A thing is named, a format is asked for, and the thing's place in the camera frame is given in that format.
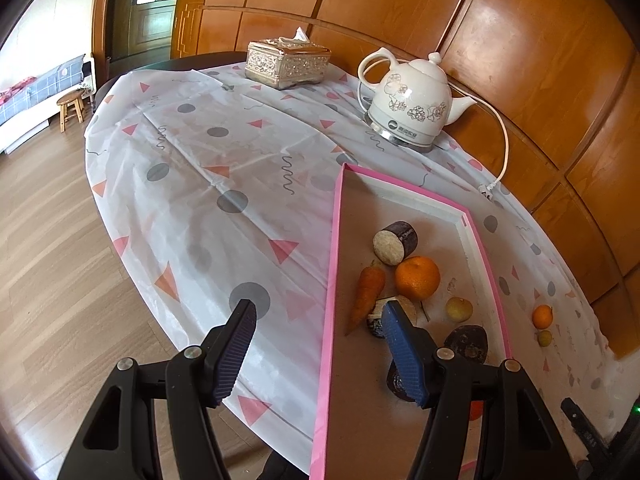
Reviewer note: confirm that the dark wrinkled fruit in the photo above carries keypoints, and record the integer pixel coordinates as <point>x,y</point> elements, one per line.
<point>469,341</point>

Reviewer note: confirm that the orange mandarin with stem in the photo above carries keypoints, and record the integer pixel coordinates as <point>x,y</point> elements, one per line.
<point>417,278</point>

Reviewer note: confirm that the small yellow-green fruit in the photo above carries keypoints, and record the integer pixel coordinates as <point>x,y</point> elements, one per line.
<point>459,309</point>
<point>544,338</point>

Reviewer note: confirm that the patterned white tablecloth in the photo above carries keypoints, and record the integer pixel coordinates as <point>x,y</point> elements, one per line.
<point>212,187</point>

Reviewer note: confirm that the small red tomato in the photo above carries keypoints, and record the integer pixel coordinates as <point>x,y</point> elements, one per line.
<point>476,410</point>

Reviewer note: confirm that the small orange carrot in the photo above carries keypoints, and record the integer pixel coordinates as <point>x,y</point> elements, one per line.
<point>371,283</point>

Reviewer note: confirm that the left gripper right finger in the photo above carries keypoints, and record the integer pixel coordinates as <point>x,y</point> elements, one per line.
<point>518,438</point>

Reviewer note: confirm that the pink shallow box tray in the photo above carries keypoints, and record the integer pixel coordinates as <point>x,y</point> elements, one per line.
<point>362,430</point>

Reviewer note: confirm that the dark round fruit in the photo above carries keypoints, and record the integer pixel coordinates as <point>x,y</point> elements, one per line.
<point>395,385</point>

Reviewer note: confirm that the blue plaid sofa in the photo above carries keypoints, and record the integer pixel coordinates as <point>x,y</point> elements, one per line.
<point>30,109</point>

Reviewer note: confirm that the small wooden stool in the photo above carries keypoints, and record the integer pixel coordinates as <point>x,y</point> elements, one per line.
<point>71,104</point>

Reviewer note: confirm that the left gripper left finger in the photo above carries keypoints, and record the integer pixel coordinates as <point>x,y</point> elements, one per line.
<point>118,440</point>

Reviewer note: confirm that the white ceramic electric kettle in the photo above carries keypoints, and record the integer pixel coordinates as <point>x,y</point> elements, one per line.
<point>413,101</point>

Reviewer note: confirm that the ornate silver tissue box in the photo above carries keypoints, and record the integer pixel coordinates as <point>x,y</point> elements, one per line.
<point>283,62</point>

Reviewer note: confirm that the cut purple yam piece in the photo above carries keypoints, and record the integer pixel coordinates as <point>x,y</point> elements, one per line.
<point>395,242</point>

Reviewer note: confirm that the wooden glass door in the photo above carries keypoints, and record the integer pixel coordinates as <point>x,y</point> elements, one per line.
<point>138,29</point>

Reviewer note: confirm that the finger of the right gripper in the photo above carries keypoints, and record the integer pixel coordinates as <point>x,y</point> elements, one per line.
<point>579,421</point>

